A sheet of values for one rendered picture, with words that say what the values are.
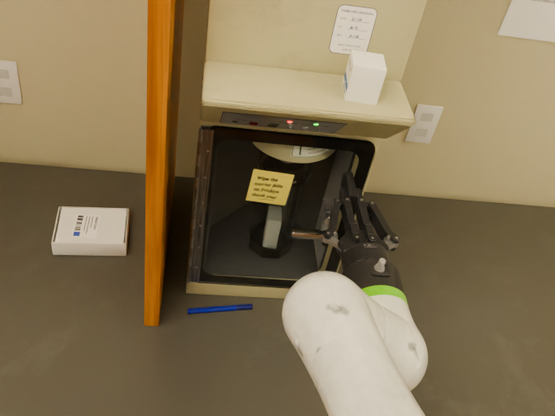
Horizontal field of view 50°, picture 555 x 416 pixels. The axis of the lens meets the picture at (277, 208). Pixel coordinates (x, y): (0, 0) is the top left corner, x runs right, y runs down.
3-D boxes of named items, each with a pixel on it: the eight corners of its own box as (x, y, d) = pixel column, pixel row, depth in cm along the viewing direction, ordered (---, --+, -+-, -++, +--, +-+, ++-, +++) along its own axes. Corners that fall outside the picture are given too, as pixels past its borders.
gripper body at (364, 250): (401, 261, 91) (390, 219, 97) (347, 257, 89) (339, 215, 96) (388, 293, 96) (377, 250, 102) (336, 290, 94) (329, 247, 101)
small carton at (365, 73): (342, 83, 95) (351, 49, 91) (373, 88, 95) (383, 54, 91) (343, 101, 91) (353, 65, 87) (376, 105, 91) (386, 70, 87)
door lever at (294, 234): (287, 221, 117) (290, 212, 115) (335, 225, 118) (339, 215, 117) (290, 241, 113) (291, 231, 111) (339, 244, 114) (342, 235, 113)
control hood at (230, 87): (199, 112, 100) (203, 59, 94) (385, 130, 105) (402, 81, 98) (196, 154, 92) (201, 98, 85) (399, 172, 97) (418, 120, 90)
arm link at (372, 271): (336, 326, 91) (395, 329, 92) (354, 275, 83) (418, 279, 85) (331, 295, 96) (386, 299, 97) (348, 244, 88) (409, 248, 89)
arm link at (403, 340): (385, 421, 83) (453, 389, 78) (327, 389, 77) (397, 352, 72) (367, 337, 93) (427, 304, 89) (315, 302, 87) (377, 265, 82)
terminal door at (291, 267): (190, 280, 128) (204, 124, 102) (329, 288, 132) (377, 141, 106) (190, 282, 127) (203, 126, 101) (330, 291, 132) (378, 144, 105)
